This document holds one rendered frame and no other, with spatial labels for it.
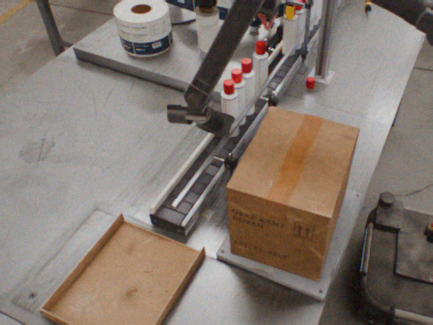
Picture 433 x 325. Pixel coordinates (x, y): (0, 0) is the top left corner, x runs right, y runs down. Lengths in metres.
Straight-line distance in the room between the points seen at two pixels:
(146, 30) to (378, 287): 1.33
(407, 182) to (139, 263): 1.72
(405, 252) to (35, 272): 1.37
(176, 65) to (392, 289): 1.21
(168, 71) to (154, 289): 0.85
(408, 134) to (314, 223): 1.96
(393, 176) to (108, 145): 1.61
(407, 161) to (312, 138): 1.66
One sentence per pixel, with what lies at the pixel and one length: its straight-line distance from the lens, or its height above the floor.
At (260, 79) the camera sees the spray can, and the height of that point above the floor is 0.96.
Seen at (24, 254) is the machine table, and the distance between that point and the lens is 1.39.
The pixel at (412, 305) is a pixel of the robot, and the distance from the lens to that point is 1.93.
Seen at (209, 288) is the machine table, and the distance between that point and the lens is 1.21.
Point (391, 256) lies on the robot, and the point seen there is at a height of 0.24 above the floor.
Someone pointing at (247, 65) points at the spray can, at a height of 1.08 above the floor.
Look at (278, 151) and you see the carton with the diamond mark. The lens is 1.08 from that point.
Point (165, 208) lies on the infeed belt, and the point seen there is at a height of 0.88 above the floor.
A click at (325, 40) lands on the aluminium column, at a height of 1.00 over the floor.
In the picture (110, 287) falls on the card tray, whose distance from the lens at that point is 1.25.
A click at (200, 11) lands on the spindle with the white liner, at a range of 1.74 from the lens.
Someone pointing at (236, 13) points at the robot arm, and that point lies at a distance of 1.05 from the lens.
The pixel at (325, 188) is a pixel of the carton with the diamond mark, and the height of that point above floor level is 1.12.
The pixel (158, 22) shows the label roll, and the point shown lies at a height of 1.01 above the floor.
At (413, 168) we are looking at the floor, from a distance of 2.71.
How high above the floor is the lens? 1.89
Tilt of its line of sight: 45 degrees down
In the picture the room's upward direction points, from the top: 3 degrees clockwise
